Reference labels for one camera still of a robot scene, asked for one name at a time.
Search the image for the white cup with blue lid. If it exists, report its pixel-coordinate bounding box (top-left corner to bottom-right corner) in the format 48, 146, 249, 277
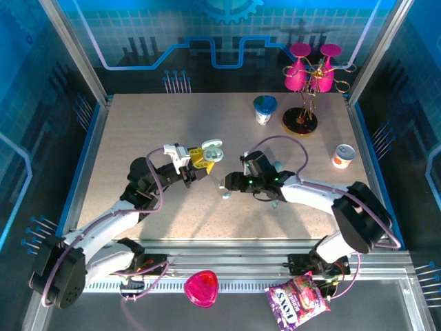
253, 95, 278, 126

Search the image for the small can with orange print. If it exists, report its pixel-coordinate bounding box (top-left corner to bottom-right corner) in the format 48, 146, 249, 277
331, 143, 356, 170

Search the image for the slotted aluminium strip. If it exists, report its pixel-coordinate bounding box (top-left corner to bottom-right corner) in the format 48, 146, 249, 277
84, 278, 407, 294

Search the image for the pink plastic bowl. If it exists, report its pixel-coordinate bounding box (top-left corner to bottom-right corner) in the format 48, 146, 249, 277
183, 270, 220, 309

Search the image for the pink wine glass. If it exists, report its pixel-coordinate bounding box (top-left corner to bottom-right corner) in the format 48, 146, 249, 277
315, 43, 343, 94
284, 42, 313, 92

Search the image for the purple candy bag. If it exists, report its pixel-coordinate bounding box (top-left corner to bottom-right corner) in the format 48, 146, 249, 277
264, 270, 331, 328

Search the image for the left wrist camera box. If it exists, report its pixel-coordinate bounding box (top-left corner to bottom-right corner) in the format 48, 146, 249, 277
163, 143, 191, 174

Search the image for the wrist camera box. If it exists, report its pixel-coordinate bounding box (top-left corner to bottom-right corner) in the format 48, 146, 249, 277
163, 143, 191, 174
240, 150, 275, 175

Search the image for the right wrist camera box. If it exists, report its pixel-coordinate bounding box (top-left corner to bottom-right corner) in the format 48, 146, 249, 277
240, 150, 275, 175

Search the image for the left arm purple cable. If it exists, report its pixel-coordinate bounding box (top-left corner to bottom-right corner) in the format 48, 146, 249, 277
29, 146, 172, 308

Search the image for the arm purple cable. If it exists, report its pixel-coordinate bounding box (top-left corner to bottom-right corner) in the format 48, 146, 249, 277
29, 146, 172, 308
243, 134, 402, 300

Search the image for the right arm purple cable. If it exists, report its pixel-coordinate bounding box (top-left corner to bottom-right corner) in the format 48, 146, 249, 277
243, 134, 402, 300

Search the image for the aluminium side rail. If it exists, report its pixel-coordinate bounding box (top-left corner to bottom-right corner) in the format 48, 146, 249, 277
344, 94, 407, 251
51, 96, 113, 251

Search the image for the aluminium front rail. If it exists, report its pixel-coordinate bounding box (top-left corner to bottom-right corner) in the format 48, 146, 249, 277
41, 237, 414, 287

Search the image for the gold wire glass rack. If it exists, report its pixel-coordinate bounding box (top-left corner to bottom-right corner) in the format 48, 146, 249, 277
281, 57, 358, 137

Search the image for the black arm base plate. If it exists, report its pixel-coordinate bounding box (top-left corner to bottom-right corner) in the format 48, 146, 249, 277
287, 253, 351, 277
132, 253, 170, 277

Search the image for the aluminium frame post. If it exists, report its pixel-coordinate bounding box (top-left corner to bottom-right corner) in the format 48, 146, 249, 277
38, 0, 113, 106
345, 0, 414, 106

